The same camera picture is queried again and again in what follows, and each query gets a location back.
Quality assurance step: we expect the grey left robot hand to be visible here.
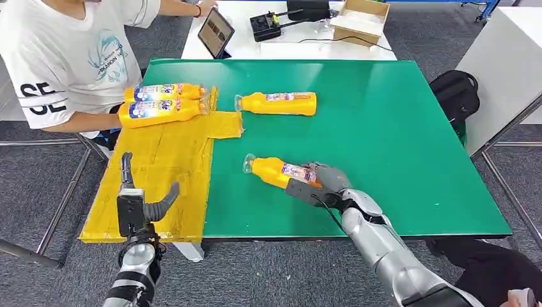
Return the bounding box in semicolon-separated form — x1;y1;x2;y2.
120;152;181;224

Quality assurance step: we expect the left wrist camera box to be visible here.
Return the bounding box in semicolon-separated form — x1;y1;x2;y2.
116;188;146;238

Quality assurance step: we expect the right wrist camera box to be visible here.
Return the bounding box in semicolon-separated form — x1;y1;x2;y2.
284;178;339;209

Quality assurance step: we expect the green table mat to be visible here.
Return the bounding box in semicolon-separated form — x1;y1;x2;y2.
141;58;513;240

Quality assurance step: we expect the black cable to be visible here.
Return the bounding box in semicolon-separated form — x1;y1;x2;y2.
298;35;394;53

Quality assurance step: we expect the blue metal rack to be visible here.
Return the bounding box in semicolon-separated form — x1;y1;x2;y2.
460;0;501;23

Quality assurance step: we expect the yellow sheet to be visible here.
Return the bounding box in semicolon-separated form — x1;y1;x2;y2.
79;86;244;244

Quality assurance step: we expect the black tablet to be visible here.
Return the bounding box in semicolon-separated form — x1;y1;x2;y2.
197;7;236;60

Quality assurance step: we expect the white table leg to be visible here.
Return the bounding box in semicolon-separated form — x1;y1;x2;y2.
173;241;205;264

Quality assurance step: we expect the black remote controller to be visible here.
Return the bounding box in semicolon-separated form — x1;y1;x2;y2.
249;9;306;43

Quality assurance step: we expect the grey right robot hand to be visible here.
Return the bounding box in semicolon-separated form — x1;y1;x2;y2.
304;161;353;201

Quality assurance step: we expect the white side table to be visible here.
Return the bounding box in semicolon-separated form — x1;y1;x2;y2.
455;6;542;251

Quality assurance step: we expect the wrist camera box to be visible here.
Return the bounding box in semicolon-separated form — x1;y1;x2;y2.
116;188;146;238
284;178;339;209

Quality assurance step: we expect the black backpack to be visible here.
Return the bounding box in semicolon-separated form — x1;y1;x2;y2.
428;70;481;134

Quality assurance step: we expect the orange drink bottle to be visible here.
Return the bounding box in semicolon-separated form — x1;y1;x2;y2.
118;96;210;129
123;83;208;104
242;153;323;190
234;91;318;116

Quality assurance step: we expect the cardboard box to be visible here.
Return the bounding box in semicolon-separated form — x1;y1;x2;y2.
330;0;391;47

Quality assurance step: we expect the black box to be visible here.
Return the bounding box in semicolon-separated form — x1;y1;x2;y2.
286;0;332;22

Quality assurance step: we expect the metal table frame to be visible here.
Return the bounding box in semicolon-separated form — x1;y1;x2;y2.
0;134;109;270

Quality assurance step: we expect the person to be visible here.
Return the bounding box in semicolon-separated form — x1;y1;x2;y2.
0;0;219;151
425;238;542;307

